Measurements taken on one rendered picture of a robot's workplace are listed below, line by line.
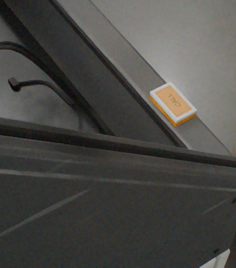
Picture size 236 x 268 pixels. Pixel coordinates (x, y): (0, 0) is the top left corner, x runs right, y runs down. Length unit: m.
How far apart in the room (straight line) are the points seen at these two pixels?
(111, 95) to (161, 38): 1.34
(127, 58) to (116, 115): 0.09
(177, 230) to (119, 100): 0.22
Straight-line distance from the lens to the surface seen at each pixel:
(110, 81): 0.90
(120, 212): 0.63
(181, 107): 0.82
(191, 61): 2.20
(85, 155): 0.53
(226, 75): 2.18
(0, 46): 0.79
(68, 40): 0.97
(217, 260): 0.94
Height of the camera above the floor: 1.59
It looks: 53 degrees down
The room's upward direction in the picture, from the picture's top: 6 degrees clockwise
